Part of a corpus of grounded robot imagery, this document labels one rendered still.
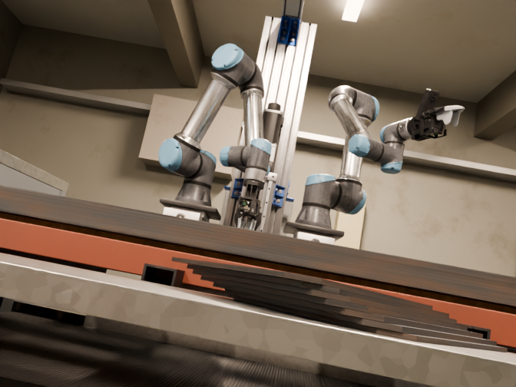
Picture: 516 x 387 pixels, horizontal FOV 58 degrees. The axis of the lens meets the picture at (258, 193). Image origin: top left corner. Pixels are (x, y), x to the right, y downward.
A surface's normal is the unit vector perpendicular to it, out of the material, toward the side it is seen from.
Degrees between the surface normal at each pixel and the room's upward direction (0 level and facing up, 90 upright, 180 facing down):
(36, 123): 90
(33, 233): 90
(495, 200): 90
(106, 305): 90
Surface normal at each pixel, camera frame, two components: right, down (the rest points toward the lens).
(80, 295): -0.07, -0.22
